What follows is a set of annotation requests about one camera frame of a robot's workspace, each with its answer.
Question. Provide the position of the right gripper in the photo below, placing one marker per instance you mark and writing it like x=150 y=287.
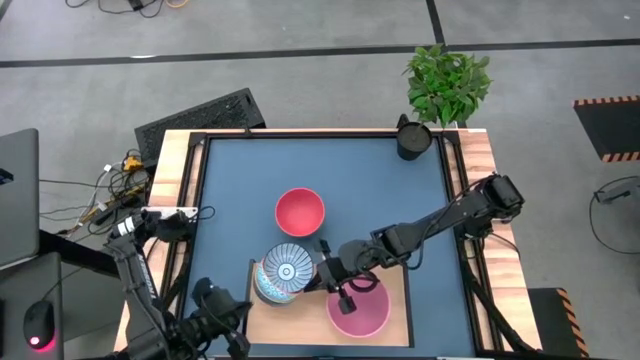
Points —
x=330 y=275

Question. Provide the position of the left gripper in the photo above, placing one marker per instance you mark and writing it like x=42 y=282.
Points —
x=212 y=305

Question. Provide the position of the light blue patterned ceramic bowl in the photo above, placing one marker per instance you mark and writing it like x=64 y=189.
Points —
x=267 y=295

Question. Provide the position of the red patterned ceramic bowl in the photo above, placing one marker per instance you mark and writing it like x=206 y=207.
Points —
x=287 y=270

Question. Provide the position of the pink plastic bowl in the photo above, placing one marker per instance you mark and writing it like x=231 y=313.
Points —
x=367 y=320

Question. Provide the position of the red plastic bowl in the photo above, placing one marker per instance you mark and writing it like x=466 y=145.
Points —
x=300 y=212

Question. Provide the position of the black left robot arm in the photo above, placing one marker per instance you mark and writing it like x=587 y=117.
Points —
x=137 y=280

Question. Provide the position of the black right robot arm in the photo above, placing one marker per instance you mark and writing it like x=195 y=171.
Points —
x=440 y=217

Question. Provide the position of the blue-grey table mat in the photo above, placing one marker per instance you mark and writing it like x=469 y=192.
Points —
x=350 y=165

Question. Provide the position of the white metal plate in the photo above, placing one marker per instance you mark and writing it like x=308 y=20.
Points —
x=170 y=212

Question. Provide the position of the yellow connector plug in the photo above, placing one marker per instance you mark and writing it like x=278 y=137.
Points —
x=132 y=163

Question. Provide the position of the black mouse with red light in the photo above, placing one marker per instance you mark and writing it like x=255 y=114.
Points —
x=39 y=320

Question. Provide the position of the black hazard-striped floor mat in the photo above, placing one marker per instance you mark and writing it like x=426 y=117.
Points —
x=610 y=130
x=545 y=320

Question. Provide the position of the green plant in black pot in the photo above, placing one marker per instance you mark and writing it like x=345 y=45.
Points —
x=445 y=85

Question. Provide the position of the grey desk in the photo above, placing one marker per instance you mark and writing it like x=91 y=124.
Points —
x=10 y=320

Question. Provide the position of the grey laptop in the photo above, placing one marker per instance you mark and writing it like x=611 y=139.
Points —
x=20 y=200

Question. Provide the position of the black power adapter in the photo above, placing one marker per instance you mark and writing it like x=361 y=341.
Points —
x=136 y=4

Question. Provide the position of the black aluminium table frame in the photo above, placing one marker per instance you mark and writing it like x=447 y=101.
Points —
x=325 y=134

